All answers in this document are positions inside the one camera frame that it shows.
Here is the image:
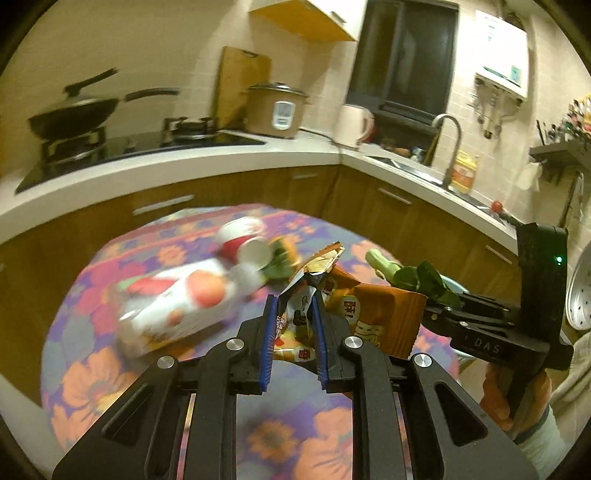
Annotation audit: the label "green leafy vegetable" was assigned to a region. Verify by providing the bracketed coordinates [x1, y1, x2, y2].
[366, 249, 463, 309]

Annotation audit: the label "orange panda snack bag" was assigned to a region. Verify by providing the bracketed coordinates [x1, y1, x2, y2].
[321, 267, 428, 358]

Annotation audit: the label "plastic bottle peach label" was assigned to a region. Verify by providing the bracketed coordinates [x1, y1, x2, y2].
[110, 258, 264, 358]

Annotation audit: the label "red white paper cup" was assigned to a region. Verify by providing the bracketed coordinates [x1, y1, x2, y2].
[214, 216, 273, 269]

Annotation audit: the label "orange peel piece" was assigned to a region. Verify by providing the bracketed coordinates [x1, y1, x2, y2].
[270, 235, 301, 271]

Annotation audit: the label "wooden kitchen cabinets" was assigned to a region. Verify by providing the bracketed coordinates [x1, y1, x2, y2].
[1, 164, 521, 401]

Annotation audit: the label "person right hand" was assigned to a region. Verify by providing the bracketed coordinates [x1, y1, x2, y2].
[480, 364, 552, 435]

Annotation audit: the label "hanging metal strainer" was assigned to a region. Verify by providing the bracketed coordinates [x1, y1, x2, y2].
[566, 245, 591, 331]

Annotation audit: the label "floral purple tablecloth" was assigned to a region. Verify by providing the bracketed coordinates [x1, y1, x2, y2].
[39, 203, 463, 480]

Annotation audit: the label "chrome sink faucet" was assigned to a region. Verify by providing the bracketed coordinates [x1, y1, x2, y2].
[431, 113, 464, 190]

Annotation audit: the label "yellow detergent bottle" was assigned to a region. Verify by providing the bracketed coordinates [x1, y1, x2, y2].
[451, 150, 478, 194]

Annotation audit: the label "white electric kettle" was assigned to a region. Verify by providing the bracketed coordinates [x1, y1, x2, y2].
[332, 104, 375, 150]

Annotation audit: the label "dark window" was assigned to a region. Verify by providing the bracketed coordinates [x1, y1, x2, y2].
[346, 1, 460, 125]

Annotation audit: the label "black gas stove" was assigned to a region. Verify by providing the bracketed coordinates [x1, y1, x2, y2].
[16, 117, 263, 193]

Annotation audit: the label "brown rice cooker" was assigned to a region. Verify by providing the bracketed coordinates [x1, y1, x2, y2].
[245, 82, 308, 139]

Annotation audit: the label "black wok pan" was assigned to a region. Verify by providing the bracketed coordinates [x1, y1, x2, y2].
[28, 68, 180, 142]

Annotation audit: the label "wooden cutting board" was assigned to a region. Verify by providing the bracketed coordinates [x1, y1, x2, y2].
[214, 46, 271, 130]

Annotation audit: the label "black wall shelf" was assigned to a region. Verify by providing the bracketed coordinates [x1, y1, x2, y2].
[529, 140, 591, 170]

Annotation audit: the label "white wall water heater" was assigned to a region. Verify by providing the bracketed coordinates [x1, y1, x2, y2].
[474, 10, 529, 102]

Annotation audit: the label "white upper wall cabinet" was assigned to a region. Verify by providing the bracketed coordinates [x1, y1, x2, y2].
[249, 0, 368, 43]

